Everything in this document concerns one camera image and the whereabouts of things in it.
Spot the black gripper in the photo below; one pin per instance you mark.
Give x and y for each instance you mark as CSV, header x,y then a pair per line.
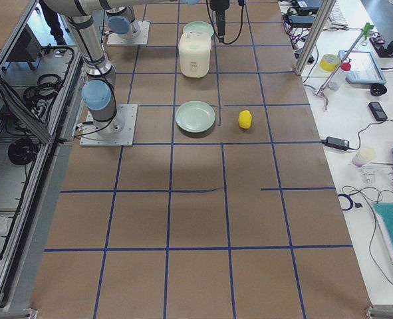
x,y
218,7

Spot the white rice cooker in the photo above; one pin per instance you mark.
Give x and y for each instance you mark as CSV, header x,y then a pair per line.
x,y
194,54

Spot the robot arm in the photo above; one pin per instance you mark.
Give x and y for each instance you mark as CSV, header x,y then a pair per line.
x,y
108,118
126,12

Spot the green plate far side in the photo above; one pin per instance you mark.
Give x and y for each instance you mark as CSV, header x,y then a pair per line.
x,y
199,27

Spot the green plate near lemon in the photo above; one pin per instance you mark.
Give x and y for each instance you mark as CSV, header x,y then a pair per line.
x,y
195,116

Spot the yellow toy lemon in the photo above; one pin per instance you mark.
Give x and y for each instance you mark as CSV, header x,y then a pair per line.
x,y
245,119

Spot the yellow tape roll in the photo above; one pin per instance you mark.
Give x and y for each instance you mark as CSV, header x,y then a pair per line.
x,y
329,62

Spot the red cap squeeze bottle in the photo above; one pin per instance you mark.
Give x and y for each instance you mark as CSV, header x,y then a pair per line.
x,y
339,76

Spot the metal rod stand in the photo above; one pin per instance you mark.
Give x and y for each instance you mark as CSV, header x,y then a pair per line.
x,y
363,34

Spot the blue teach pendant tablet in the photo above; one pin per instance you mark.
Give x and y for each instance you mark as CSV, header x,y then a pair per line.
x,y
365,69

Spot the black power adapter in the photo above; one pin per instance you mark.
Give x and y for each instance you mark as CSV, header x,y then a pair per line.
x,y
336,143

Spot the black phone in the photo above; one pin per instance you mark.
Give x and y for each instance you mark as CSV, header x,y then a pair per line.
x,y
377,111

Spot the paper cup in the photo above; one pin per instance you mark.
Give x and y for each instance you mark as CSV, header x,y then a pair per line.
x,y
363,156

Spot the aluminium frame post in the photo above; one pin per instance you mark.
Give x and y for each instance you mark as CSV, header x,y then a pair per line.
x,y
314,33

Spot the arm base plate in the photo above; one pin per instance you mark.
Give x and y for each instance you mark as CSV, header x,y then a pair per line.
x,y
126,33
119,132

